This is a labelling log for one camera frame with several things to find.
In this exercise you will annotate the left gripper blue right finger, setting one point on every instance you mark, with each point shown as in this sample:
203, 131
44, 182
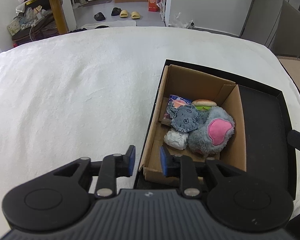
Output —
167, 163

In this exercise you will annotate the blue denim plush toy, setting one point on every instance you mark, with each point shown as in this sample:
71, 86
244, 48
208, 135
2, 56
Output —
183, 119

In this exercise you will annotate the grey pink plush paw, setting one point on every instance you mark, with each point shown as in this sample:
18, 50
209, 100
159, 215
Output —
215, 128

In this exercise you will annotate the grey upright panel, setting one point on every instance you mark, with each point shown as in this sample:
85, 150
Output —
287, 37

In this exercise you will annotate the black tray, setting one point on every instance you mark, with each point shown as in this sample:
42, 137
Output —
259, 145

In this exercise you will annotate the beige slipper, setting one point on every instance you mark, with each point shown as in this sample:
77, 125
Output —
124, 14
135, 15

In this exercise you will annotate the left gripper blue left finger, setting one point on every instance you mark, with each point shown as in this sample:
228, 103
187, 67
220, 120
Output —
128, 161

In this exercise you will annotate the clutter pile under table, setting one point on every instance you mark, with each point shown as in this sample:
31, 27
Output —
33, 25

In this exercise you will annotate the black slipper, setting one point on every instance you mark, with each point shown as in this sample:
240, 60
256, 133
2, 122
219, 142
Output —
115, 11
99, 17

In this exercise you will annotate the brown cardboard box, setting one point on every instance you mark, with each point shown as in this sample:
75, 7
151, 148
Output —
192, 85

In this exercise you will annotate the orange cardboard box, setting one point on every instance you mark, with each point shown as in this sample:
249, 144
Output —
152, 6

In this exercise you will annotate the white soft ball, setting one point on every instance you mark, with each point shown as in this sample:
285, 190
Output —
175, 139

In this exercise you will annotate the yellow side table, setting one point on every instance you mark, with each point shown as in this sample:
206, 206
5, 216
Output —
63, 14

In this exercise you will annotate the blue Vinda tissue pack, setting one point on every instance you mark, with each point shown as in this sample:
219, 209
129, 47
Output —
178, 101

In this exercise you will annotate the plush hamburger toy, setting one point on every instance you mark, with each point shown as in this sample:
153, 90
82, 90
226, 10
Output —
203, 104

